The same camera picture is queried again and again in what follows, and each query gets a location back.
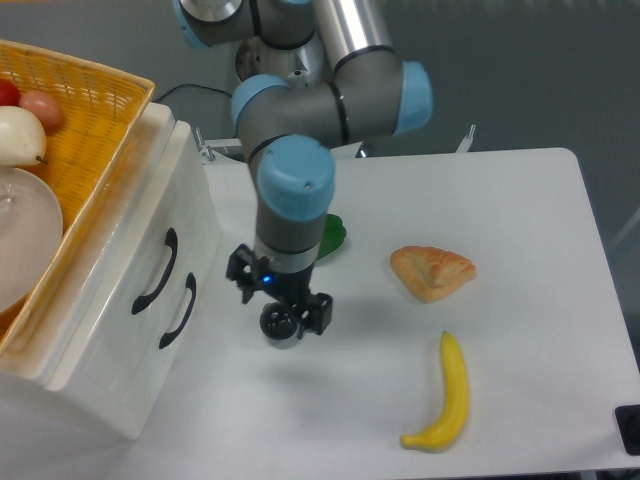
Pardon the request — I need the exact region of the white pear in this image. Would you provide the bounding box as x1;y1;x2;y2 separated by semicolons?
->
1;106;47;167

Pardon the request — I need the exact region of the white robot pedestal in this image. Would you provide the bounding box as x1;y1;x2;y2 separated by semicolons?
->
235;34;330;88

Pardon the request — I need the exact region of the white drawer cabinet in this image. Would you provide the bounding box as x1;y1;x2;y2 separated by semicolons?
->
1;103;222;439

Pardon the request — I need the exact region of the red tomato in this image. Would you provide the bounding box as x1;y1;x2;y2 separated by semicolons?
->
0;79;21;106

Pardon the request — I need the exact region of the white top drawer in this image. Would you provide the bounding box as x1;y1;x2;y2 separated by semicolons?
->
46;121;221;403

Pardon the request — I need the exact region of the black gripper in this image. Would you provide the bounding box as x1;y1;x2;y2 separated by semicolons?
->
226;244;333;340

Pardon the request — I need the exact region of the pink peach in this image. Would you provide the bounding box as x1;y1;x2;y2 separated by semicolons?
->
19;90;64;131

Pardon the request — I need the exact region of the black corner object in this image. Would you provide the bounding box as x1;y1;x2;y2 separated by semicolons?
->
615;404;640;456

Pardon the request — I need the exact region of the black lower drawer handle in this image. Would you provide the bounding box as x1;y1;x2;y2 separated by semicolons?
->
158;272;198;350

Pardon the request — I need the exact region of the orange pastry bread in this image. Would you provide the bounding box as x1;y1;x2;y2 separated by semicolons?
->
390;246;477;303

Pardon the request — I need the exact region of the black floor cable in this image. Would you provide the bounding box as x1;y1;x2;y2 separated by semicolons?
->
154;83;236;104

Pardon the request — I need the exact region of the green bell pepper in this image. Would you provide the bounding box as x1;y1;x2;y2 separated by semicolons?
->
316;214;347;260

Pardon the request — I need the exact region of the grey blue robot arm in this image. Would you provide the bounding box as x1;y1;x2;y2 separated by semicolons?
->
174;1;433;341

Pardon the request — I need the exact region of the white plate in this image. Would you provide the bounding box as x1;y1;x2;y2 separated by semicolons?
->
1;167;63;312

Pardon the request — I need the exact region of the yellow woven basket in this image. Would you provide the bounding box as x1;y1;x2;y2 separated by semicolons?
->
1;40;155;350

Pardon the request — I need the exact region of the metal table clamp bracket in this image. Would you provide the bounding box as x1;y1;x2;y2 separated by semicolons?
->
456;124;476;153

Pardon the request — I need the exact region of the black round fruit toy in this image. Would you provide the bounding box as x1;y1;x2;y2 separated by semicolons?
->
259;302;301;342

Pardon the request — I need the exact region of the yellow banana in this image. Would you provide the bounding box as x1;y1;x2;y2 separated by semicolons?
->
399;331;470;452

